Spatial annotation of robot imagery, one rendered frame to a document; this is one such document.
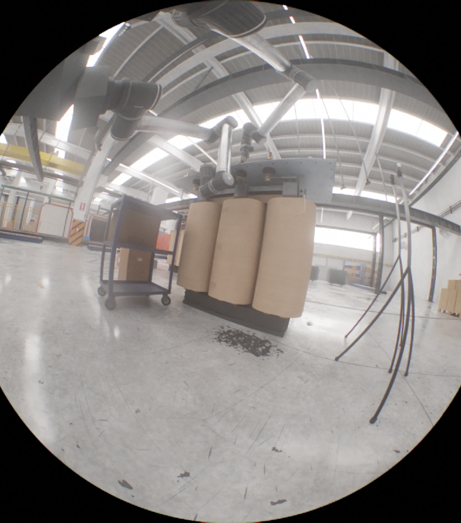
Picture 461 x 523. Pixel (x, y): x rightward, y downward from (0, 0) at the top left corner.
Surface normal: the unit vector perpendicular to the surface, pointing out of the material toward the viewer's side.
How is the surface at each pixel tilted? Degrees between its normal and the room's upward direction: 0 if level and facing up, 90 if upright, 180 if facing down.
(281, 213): 90
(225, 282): 90
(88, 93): 90
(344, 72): 180
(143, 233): 90
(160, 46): 174
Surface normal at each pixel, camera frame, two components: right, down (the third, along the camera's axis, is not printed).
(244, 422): 0.16, -0.99
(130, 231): 0.84, 0.14
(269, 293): -0.49, -0.08
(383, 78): -0.16, 0.99
